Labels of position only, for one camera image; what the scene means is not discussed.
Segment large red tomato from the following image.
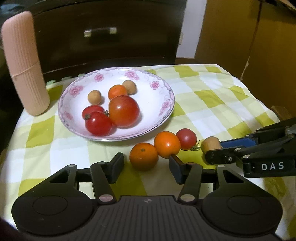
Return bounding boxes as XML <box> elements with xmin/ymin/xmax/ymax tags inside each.
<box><xmin>108</xmin><ymin>95</ymin><xmax>141</xmax><ymax>128</ymax></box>

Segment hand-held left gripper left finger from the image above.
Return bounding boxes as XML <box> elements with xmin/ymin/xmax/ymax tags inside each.
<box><xmin>46</xmin><ymin>152</ymin><xmax>125</xmax><ymax>205</ymax></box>

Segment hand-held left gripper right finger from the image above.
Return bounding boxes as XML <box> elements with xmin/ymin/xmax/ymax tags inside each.
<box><xmin>169</xmin><ymin>155</ymin><xmax>249</xmax><ymax>205</ymax></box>

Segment brown longan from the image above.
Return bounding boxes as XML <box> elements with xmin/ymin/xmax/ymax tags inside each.
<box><xmin>201</xmin><ymin>136</ymin><xmax>222</xmax><ymax>154</ymax></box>
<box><xmin>88</xmin><ymin>90</ymin><xmax>102</xmax><ymax>105</ymax></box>
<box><xmin>122</xmin><ymin>80</ymin><xmax>137</xmax><ymax>95</ymax></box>

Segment brown wooden wardrobe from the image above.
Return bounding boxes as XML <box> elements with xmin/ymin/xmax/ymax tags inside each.
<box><xmin>194</xmin><ymin>0</ymin><xmax>296</xmax><ymax>109</ymax></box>

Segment red cherry tomato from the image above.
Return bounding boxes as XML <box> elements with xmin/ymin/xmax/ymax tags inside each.
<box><xmin>82</xmin><ymin>105</ymin><xmax>109</xmax><ymax>121</ymax></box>
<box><xmin>176</xmin><ymin>128</ymin><xmax>201</xmax><ymax>151</ymax></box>
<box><xmin>84</xmin><ymin>111</ymin><xmax>113</xmax><ymax>137</ymax></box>

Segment green white checkered tablecloth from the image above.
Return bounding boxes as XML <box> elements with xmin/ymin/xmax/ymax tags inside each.
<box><xmin>0</xmin><ymin>64</ymin><xmax>296</xmax><ymax>230</ymax></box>

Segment small orange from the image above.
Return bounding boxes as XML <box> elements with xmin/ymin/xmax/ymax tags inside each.
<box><xmin>108</xmin><ymin>85</ymin><xmax>128</xmax><ymax>100</ymax></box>
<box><xmin>154</xmin><ymin>131</ymin><xmax>181</xmax><ymax>159</ymax></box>
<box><xmin>129</xmin><ymin>143</ymin><xmax>159</xmax><ymax>171</ymax></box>

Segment wooden stool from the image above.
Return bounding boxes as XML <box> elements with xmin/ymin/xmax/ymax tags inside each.
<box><xmin>270</xmin><ymin>105</ymin><xmax>292</xmax><ymax>121</ymax></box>

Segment white plate with pink flowers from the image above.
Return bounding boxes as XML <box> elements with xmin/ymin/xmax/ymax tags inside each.
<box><xmin>58</xmin><ymin>67</ymin><xmax>175</xmax><ymax>142</ymax></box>

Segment metal drawer handle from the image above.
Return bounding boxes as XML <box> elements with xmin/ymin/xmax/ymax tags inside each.
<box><xmin>84</xmin><ymin>27</ymin><xmax>117</xmax><ymax>38</ymax></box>

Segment pink ribbed bottle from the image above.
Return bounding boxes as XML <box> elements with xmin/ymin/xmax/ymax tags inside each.
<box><xmin>1</xmin><ymin>11</ymin><xmax>50</xmax><ymax>116</ymax></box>

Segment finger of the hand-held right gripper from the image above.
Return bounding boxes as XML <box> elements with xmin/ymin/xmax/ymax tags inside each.
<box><xmin>220</xmin><ymin>118</ymin><xmax>296</xmax><ymax>149</ymax></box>
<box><xmin>205</xmin><ymin>137</ymin><xmax>290</xmax><ymax>165</ymax></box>

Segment dark wooden nightstand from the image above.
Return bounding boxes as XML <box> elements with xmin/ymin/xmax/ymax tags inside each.
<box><xmin>14</xmin><ymin>0</ymin><xmax>187</xmax><ymax>77</ymax></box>

